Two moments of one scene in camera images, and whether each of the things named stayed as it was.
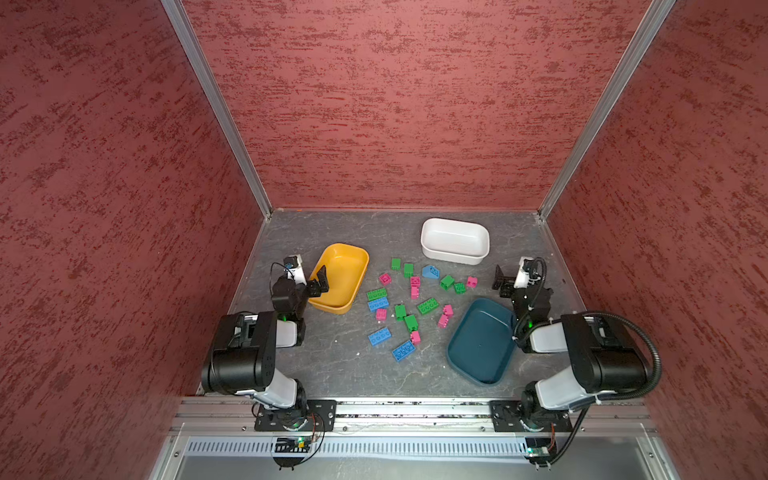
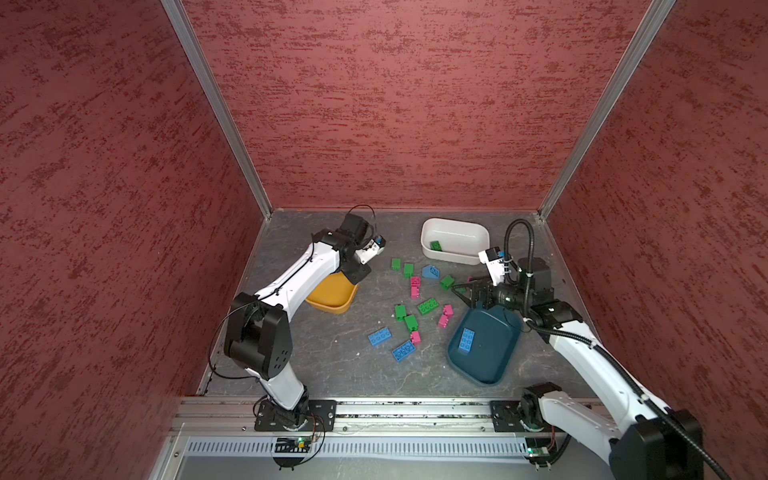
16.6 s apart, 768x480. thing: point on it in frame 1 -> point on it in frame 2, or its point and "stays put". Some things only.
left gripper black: (315, 291) -> (361, 271)
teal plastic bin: (481, 342) stays put
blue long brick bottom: (403, 350) stays put
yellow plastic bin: (346, 266) stays put
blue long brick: (378, 304) -> (466, 340)
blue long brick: (379, 336) stays put
